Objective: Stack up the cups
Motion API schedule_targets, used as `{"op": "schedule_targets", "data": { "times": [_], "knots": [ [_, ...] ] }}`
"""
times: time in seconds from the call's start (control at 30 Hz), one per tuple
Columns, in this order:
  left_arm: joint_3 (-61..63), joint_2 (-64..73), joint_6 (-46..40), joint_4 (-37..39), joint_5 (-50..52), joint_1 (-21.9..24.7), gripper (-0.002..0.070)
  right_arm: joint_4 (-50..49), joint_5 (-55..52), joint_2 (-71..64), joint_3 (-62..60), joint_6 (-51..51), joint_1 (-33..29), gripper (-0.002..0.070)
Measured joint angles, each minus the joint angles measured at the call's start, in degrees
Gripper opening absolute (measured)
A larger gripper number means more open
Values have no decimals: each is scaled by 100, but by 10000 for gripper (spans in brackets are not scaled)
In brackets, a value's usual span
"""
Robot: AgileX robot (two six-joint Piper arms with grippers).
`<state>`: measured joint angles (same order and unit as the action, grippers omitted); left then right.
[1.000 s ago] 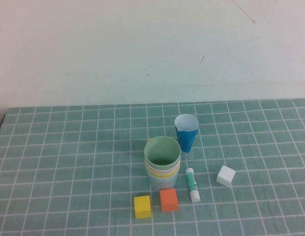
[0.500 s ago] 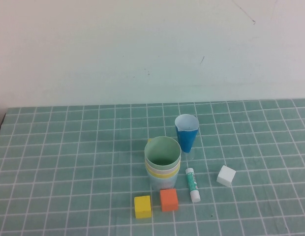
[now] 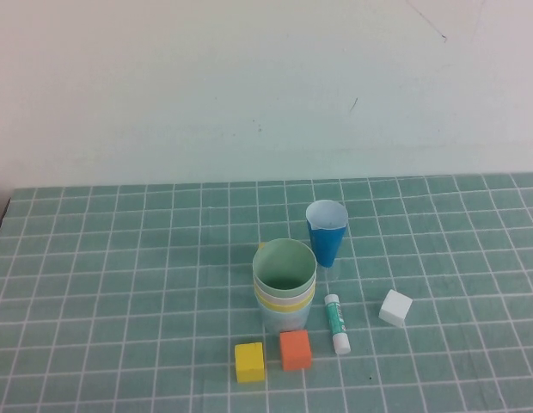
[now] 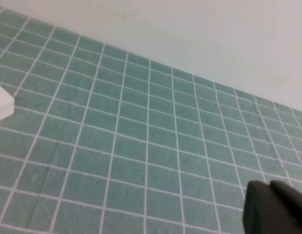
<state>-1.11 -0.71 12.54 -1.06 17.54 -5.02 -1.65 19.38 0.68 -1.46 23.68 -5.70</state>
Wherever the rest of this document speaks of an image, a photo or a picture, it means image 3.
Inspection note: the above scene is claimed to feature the green plastic cup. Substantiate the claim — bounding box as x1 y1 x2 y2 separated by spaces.
252 238 317 299

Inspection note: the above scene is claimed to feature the pink plastic cup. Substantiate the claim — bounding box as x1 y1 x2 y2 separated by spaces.
253 277 316 305

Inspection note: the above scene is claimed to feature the yellow plastic cup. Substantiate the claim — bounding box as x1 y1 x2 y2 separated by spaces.
254 287 316 313

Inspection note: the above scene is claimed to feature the blue paper cone cup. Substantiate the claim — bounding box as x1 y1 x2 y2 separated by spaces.
305 200 349 279

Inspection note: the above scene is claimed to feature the light blue plastic cup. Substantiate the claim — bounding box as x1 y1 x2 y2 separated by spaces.
257 299 313 335

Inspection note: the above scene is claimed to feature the green white glue stick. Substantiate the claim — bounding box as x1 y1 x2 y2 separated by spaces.
323 293 351 355

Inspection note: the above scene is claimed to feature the orange wooden cube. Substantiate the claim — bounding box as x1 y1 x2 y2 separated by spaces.
279 330 313 372

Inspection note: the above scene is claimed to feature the green grid table mat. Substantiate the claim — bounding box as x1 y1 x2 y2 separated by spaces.
0 171 533 413

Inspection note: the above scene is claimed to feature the white cube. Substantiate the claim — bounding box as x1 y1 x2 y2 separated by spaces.
378 288 414 328

